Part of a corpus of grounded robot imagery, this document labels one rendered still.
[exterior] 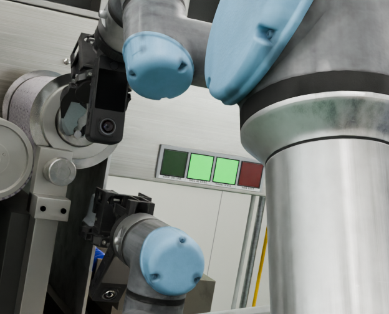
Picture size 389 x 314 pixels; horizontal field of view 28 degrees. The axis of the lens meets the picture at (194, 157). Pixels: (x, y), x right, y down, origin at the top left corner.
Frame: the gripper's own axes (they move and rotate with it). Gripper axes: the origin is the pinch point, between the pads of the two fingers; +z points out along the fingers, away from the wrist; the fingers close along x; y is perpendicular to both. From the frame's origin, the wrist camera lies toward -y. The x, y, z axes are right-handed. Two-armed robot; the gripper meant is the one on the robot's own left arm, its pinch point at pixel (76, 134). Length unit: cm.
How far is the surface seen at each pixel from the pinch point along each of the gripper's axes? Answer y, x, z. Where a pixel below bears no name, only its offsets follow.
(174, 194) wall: 144, -132, 231
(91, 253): -11.1, -6.9, 15.8
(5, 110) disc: 19.2, 5.6, 22.0
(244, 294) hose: 6, -62, 62
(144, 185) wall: 145, -115, 230
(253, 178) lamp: 19, -50, 31
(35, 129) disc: 2.5, 5.2, 3.7
